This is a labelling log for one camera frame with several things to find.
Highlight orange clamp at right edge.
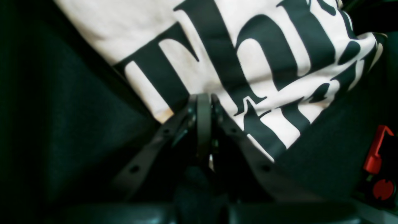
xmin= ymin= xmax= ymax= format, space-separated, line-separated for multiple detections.
xmin=357 ymin=125 xmax=398 ymax=208

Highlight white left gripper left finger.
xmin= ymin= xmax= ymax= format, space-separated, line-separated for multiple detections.
xmin=53 ymin=95 xmax=198 ymax=224

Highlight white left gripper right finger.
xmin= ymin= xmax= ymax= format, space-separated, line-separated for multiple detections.
xmin=197 ymin=94 xmax=361 ymax=224

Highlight light pink T-shirt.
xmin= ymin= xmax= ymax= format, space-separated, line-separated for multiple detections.
xmin=55 ymin=0 xmax=387 ymax=161

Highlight black table cloth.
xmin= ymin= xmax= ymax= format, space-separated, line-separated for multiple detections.
xmin=1 ymin=0 xmax=397 ymax=224

